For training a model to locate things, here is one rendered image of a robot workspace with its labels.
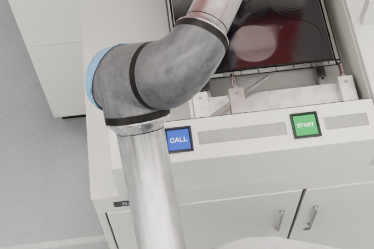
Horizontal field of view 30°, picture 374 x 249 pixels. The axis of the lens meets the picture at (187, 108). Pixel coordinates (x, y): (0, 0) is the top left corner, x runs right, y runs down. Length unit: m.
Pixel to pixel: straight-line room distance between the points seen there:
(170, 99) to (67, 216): 1.34
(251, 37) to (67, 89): 0.88
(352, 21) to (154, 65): 0.62
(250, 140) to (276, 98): 0.18
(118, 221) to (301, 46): 0.59
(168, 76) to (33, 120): 1.53
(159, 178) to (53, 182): 1.28
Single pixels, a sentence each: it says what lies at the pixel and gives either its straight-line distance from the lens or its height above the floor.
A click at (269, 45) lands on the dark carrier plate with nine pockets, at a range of 1.61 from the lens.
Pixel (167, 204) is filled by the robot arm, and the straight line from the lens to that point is 1.23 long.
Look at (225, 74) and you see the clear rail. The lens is 1.56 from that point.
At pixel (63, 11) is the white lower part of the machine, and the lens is 1.98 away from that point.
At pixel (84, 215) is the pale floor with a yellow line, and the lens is 2.40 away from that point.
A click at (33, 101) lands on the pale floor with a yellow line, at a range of 2.63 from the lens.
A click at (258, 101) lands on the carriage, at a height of 0.88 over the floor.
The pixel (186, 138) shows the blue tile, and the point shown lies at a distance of 1.41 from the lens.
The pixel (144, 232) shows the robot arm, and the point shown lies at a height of 1.05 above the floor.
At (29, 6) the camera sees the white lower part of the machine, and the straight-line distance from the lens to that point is 1.96.
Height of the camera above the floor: 2.23
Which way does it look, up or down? 61 degrees down
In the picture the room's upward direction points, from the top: 2 degrees counter-clockwise
